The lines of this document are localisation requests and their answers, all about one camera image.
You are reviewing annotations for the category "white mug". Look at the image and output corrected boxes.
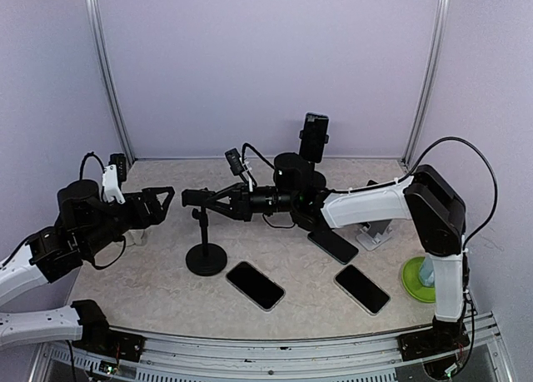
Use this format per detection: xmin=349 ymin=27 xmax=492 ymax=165
xmin=124 ymin=230 xmax=148 ymax=247

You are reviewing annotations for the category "green plate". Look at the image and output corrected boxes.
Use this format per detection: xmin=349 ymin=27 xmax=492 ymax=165
xmin=401 ymin=256 xmax=436 ymax=304

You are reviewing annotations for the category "black round-base phone stand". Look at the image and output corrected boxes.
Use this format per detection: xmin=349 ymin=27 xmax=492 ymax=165
xmin=299 ymin=130 xmax=329 ymax=188

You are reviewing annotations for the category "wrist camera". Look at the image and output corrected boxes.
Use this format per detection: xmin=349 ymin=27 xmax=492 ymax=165
xmin=102 ymin=153 xmax=127 ymax=205
xmin=224 ymin=148 xmax=254 ymax=192

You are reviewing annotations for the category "silver folding phone stand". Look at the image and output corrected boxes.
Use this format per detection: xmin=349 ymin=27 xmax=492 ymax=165
xmin=356 ymin=220 xmax=392 ymax=251

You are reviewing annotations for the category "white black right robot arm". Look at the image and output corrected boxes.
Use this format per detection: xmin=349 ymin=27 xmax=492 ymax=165
xmin=201 ymin=153 xmax=467 ymax=352

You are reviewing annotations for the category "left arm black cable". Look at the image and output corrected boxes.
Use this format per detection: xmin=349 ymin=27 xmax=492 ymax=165
xmin=0 ymin=151 xmax=128 ymax=270

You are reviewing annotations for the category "right aluminium frame post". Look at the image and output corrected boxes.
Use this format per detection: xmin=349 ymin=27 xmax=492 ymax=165
xmin=401 ymin=0 xmax=451 ymax=166

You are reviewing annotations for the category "teal-edged black phone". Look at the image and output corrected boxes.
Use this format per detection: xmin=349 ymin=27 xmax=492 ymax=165
xmin=307 ymin=230 xmax=359 ymax=265

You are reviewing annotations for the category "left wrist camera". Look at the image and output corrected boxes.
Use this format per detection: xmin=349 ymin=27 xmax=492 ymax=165
xmin=102 ymin=153 xmax=127 ymax=205

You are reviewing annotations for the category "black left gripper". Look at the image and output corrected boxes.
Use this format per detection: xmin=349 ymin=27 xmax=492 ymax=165
xmin=81 ymin=186 xmax=174 ymax=256

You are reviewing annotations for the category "aluminium front rail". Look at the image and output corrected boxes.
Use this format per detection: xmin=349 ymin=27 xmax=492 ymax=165
xmin=28 ymin=310 xmax=513 ymax=382

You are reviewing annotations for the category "left aluminium frame post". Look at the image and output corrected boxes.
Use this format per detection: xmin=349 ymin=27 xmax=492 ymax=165
xmin=85 ymin=0 xmax=137 ymax=166

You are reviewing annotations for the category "white-edged black phone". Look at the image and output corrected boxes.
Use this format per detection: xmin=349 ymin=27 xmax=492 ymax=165
xmin=334 ymin=265 xmax=391 ymax=316

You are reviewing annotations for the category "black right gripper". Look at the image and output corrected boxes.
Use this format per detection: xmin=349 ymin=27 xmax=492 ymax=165
xmin=202 ymin=183 xmax=296 ymax=223

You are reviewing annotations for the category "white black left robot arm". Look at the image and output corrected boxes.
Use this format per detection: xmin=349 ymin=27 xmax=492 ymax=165
xmin=1 ymin=179 xmax=175 ymax=353

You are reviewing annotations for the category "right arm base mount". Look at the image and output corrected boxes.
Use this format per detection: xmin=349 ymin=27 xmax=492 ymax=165
xmin=397 ymin=328 xmax=470 ymax=361

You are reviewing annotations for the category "light blue cup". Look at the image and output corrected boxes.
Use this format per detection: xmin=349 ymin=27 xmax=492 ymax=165
xmin=418 ymin=255 xmax=435 ymax=288

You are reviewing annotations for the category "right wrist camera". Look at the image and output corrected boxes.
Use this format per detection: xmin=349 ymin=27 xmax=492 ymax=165
xmin=224 ymin=148 xmax=254 ymax=192

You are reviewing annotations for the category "aluminium frame post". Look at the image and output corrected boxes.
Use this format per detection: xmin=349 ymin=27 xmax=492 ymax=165
xmin=85 ymin=0 xmax=137 ymax=166
xmin=401 ymin=0 xmax=451 ymax=166

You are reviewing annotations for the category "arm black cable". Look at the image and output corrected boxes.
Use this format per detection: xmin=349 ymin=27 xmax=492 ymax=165
xmin=0 ymin=151 xmax=128 ymax=270
xmin=240 ymin=136 xmax=499 ymax=246

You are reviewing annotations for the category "blue-edged black phone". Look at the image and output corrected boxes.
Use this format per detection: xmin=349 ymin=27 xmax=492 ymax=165
xmin=299 ymin=112 xmax=329 ymax=163

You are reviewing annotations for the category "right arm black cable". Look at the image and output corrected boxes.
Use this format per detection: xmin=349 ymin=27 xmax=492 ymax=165
xmin=240 ymin=136 xmax=499 ymax=246

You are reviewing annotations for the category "clear-case black phone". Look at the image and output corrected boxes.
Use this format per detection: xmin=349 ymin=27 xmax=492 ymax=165
xmin=226 ymin=261 xmax=285 ymax=311

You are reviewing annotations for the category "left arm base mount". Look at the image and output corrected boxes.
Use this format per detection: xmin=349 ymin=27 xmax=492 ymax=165
xmin=73 ymin=329 xmax=146 ymax=363

